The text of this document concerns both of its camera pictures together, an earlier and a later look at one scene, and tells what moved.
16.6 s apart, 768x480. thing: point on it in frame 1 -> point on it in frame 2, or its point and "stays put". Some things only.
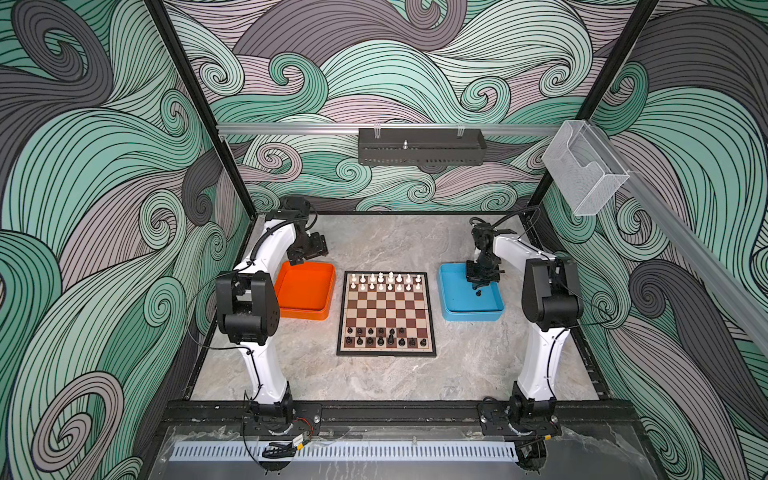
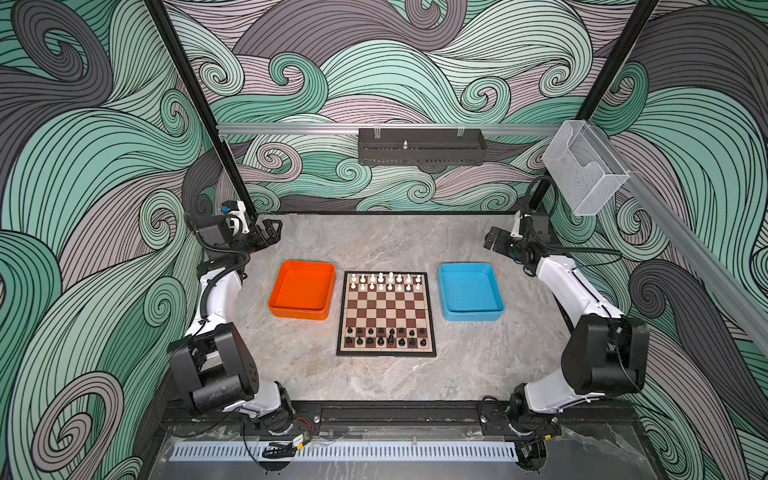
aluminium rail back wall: [355, 129] stays put
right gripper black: [476, 281] -> [492, 238]
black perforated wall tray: [421, 146] stays put
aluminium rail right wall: [748, 299] stays put
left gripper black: [318, 247] -> [272, 237]
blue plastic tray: [459, 301] stays put
